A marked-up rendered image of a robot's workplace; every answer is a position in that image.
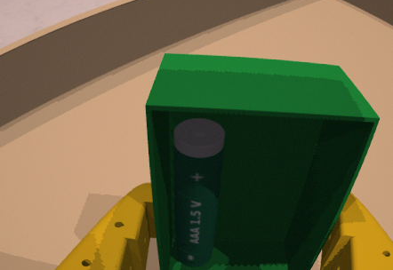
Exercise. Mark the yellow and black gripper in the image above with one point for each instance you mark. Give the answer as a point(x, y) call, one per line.
point(120, 240)

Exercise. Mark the green aaa battery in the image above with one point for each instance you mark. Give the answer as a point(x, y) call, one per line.
point(197, 164)

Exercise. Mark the tan shallow tray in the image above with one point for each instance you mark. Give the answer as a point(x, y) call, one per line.
point(73, 129)

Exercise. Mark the green box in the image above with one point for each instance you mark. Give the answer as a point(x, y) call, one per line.
point(296, 136)

